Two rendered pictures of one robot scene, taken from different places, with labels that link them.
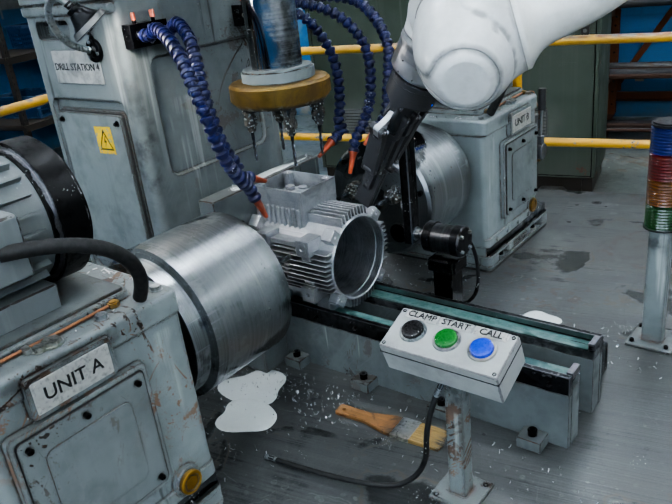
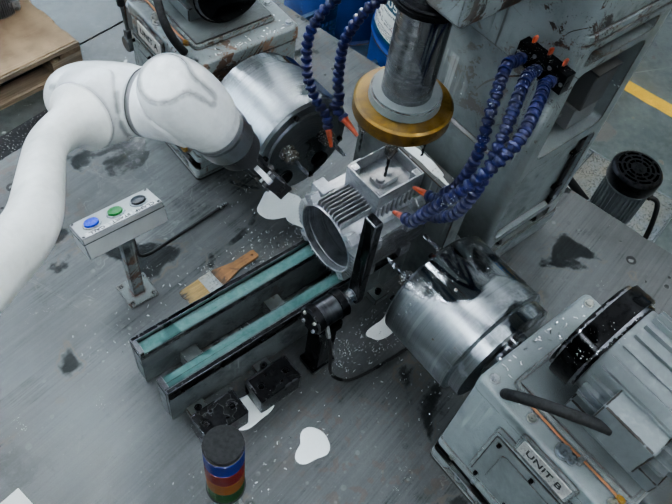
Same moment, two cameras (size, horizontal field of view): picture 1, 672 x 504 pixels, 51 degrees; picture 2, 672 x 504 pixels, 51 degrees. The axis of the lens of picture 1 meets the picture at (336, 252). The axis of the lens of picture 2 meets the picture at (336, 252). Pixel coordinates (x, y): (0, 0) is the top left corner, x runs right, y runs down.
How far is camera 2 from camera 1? 165 cm
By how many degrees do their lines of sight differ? 72
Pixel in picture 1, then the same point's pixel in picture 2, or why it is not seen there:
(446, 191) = (409, 335)
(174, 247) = (257, 74)
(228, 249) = (257, 107)
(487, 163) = (470, 405)
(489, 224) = (450, 436)
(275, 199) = (369, 159)
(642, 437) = (119, 420)
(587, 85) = not seen: outside the picture
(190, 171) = not seen: hidden behind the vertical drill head
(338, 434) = (229, 246)
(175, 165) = not seen: hidden behind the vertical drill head
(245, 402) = (294, 205)
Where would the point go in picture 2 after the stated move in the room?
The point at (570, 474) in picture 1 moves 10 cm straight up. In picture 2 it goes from (115, 355) to (107, 333)
